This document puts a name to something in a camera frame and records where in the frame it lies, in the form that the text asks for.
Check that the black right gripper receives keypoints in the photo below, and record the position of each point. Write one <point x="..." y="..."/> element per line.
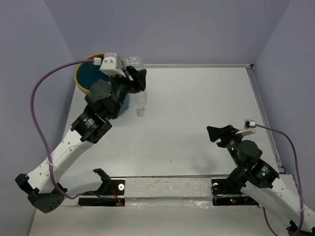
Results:
<point x="224" y="133"/>

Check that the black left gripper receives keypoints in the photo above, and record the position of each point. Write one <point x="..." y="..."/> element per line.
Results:
<point x="139" y="76"/>

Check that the clear bottle white cap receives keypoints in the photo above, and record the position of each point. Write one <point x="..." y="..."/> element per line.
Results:
<point x="136" y="69"/>

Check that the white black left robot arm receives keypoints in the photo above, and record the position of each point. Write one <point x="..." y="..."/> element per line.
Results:
<point x="45" y="186"/>

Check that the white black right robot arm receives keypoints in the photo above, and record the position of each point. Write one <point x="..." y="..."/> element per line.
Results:
<point x="258" y="180"/>

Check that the teal bin yellow rim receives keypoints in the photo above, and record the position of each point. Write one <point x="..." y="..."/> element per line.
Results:
<point x="86" y="74"/>

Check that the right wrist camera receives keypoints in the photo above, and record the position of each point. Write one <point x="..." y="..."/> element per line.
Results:
<point x="249" y="128"/>

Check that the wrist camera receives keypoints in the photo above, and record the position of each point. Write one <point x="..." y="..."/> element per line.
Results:
<point x="249" y="128"/>
<point x="111" y="64"/>

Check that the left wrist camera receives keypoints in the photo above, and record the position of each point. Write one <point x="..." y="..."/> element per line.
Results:
<point x="111" y="64"/>

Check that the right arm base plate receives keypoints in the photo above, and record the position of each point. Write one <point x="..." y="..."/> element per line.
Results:
<point x="231" y="196"/>

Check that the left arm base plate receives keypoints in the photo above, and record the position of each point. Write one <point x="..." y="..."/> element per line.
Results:
<point x="113" y="196"/>

